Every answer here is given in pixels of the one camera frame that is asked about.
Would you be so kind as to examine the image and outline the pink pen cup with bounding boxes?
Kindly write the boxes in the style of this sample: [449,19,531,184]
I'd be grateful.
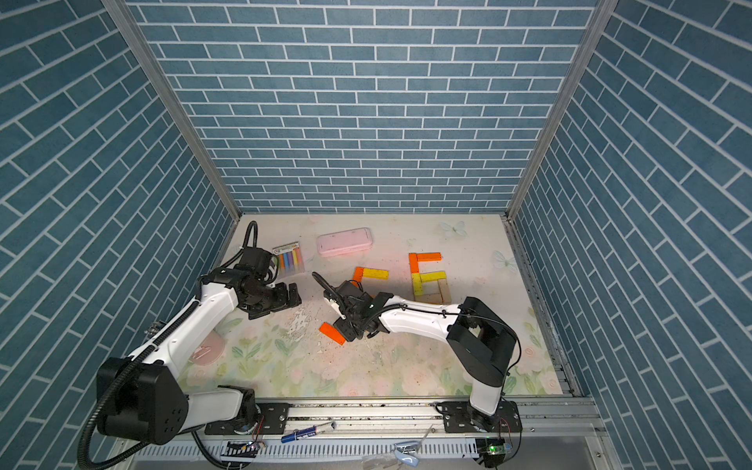
[190,330,226,366]

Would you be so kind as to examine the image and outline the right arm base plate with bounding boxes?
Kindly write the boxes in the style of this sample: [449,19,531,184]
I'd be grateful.
[434,401,522,434]

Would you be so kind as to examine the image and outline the yellow block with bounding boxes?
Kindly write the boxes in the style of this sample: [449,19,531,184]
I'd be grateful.
[420,271,447,283]
[411,273,424,300]
[362,268,389,280]

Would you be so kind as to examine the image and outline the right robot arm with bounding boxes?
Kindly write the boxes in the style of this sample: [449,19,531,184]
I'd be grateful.
[313,273,522,432]

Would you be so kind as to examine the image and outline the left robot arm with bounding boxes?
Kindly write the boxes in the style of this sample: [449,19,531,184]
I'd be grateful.
[92,247,302,445]

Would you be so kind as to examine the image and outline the blue screwdriver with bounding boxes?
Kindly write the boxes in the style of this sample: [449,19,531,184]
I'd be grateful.
[281,421,337,444]

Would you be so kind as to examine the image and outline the orange block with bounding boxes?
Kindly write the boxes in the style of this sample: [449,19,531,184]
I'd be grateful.
[409,253,419,274]
[352,266,364,283]
[416,253,443,262]
[319,322,347,346]

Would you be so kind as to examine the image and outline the pink pencil case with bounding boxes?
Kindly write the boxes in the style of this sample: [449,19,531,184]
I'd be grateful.
[316,227,374,258]

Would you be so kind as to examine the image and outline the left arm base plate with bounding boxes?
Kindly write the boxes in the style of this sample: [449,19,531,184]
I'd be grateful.
[204,403,290,437]

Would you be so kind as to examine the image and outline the aluminium rail frame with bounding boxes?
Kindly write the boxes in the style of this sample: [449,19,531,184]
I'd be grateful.
[102,394,624,470]

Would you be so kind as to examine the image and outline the natural wood block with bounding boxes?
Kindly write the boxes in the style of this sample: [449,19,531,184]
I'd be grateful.
[420,294,443,305]
[437,278,452,305]

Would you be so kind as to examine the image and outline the coloured marker box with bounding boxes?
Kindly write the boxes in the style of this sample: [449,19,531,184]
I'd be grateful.
[272,242,305,278]

